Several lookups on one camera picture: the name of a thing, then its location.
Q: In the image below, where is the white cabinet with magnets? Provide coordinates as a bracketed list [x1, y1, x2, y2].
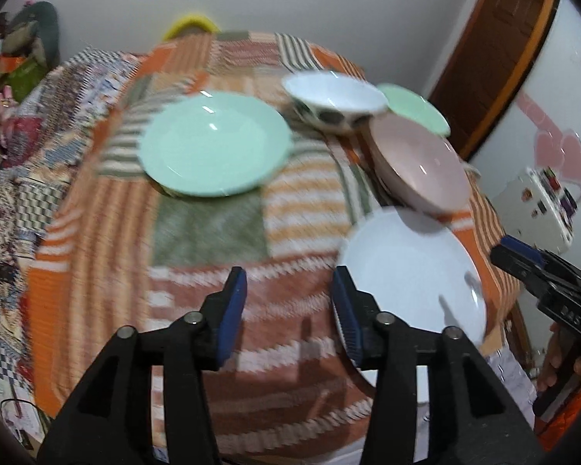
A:
[492, 167, 578, 255]

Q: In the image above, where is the person's right hand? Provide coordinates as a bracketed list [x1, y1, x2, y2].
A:
[536, 322, 581, 394]

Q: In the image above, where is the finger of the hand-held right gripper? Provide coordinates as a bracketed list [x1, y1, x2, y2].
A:
[490, 235, 581, 311]

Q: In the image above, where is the yellow pillow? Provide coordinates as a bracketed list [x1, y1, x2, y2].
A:
[163, 13, 220, 42]

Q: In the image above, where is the wooden door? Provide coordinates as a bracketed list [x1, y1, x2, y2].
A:
[428, 0, 562, 162]

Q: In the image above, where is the patterned patchwork quilt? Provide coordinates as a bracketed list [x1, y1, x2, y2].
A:
[0, 46, 147, 398]

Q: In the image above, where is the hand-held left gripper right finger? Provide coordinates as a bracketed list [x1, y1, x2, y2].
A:
[332, 266, 547, 465]

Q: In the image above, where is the green bowl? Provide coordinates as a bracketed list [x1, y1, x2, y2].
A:
[376, 83, 451, 138]

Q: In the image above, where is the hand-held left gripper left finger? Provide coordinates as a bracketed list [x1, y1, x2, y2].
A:
[38, 267, 249, 465]

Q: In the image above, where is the pink heart wall decoration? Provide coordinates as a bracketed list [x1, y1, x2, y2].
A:
[515, 92, 581, 200]

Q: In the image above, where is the orange striped patchwork blanket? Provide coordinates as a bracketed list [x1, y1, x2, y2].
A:
[33, 31, 523, 452]

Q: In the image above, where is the orange clothing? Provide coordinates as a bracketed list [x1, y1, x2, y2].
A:
[536, 387, 581, 452]

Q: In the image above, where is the pink bowl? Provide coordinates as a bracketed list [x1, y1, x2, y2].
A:
[367, 115, 473, 217]

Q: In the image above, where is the white plate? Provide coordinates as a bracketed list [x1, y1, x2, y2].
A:
[335, 207, 488, 389]

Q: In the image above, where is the green plate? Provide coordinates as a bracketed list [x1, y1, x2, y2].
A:
[139, 92, 294, 199]

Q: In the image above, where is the white patterned bowl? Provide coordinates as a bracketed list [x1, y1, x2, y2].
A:
[281, 71, 389, 136]

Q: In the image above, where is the green cardboard box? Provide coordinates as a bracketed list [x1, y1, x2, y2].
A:
[4, 55, 50, 101]

